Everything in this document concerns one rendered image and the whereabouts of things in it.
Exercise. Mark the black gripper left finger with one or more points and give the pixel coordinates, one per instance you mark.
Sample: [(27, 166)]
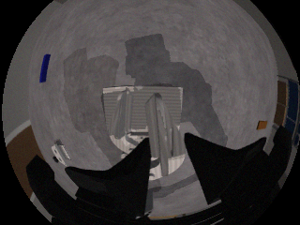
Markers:
[(126, 181)]

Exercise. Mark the brown flat rectangular plate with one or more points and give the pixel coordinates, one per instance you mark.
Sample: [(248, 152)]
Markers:
[(261, 124)]

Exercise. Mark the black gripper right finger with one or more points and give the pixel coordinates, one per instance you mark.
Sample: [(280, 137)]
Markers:
[(217, 166)]

